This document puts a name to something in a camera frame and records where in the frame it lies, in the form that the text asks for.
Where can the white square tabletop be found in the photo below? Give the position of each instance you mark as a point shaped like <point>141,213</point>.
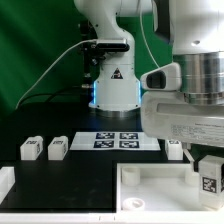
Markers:
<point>159,187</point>

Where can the white left obstacle wall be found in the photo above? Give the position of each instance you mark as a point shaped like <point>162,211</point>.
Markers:
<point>7,180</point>

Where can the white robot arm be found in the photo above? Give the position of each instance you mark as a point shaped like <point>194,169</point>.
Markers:
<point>195,28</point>

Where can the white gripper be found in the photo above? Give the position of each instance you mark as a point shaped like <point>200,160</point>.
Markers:
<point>165,115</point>

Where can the white sheet with AprilTags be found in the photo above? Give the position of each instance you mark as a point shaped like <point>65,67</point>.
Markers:
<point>131,141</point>

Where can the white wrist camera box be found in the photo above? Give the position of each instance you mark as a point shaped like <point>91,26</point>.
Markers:
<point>165,78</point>

